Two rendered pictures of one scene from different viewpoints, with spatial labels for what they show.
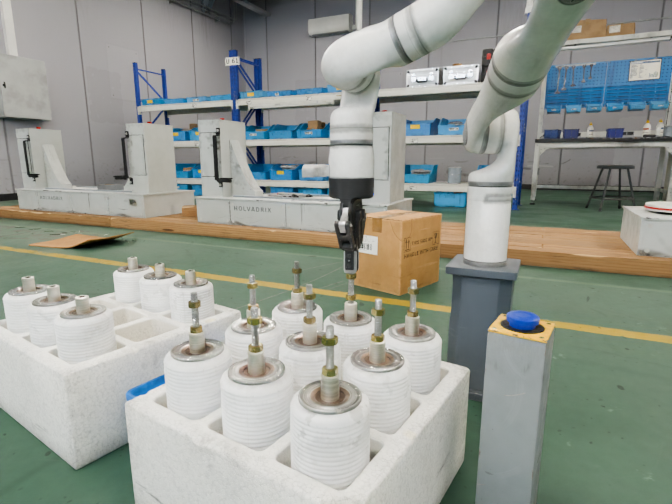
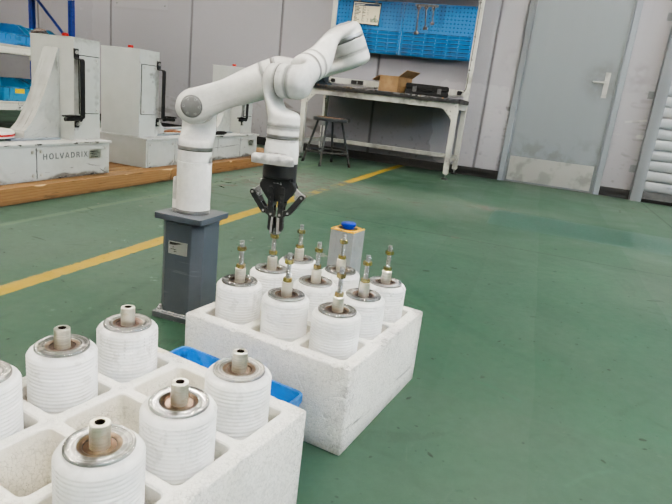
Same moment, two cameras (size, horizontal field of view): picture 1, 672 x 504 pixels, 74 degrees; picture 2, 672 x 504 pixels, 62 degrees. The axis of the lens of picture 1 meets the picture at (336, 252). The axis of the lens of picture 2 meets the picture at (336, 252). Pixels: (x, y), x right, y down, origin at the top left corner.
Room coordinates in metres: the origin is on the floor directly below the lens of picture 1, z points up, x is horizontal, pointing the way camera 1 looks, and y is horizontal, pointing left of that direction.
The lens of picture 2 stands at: (0.75, 1.21, 0.65)
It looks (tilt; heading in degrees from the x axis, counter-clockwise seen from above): 15 degrees down; 263
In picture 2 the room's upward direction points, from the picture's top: 7 degrees clockwise
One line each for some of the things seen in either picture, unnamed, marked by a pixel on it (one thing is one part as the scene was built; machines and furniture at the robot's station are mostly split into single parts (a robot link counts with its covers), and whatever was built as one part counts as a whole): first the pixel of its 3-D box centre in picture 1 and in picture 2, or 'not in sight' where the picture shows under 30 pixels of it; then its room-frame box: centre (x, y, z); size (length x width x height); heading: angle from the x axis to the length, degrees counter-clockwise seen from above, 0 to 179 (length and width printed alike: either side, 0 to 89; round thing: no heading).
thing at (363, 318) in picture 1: (350, 318); (271, 268); (0.74, -0.03, 0.25); 0.08 x 0.08 x 0.01
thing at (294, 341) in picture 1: (309, 341); (315, 281); (0.64, 0.04, 0.25); 0.08 x 0.08 x 0.01
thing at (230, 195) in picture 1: (301, 170); not in sight; (3.14, 0.24, 0.45); 1.45 x 0.57 x 0.74; 65
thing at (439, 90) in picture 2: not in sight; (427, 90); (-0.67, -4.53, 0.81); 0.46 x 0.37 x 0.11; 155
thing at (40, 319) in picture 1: (60, 343); (176, 463); (0.85, 0.56, 0.16); 0.10 x 0.10 x 0.18
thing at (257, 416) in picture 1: (259, 432); (358, 334); (0.54, 0.11, 0.16); 0.10 x 0.10 x 0.18
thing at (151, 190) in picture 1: (100, 168); not in sight; (4.00, 2.09, 0.45); 1.61 x 0.57 x 0.74; 65
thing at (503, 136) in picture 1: (492, 151); (196, 121); (0.97, -0.33, 0.54); 0.09 x 0.09 x 0.17; 84
